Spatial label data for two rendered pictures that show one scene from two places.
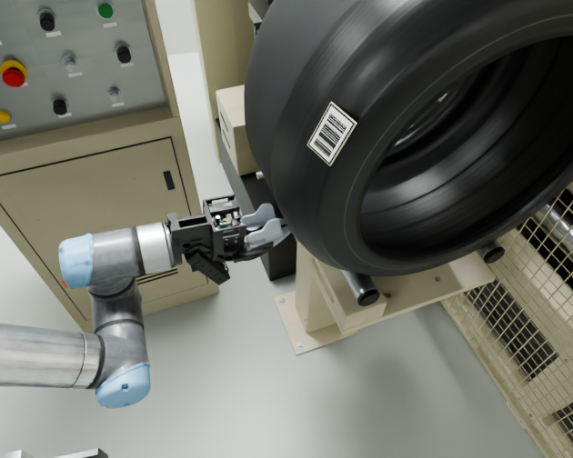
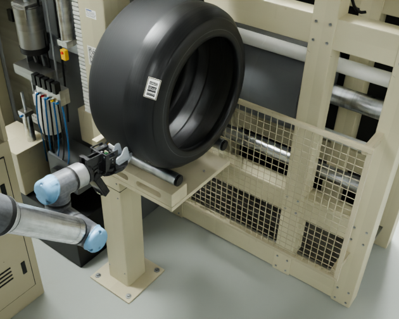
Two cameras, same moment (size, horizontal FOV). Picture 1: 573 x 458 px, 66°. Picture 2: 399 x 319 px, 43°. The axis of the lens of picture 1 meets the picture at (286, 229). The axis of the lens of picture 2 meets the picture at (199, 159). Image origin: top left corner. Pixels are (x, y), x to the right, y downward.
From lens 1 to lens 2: 1.02 m
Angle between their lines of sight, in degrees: 28
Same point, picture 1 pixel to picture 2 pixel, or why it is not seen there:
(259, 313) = (85, 291)
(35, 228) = not seen: outside the picture
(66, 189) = not seen: outside the picture
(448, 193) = (190, 125)
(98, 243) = (57, 175)
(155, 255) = (83, 175)
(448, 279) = (209, 169)
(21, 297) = not seen: outside the picture
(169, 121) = (2, 145)
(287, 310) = (106, 279)
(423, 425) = (233, 302)
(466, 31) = (184, 42)
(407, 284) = (190, 178)
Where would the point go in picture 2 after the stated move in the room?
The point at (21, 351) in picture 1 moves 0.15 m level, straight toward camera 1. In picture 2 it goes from (59, 216) to (117, 218)
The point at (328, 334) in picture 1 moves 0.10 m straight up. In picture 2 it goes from (144, 280) to (143, 266)
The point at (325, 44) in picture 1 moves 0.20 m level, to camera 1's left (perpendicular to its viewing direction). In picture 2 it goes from (137, 58) to (71, 73)
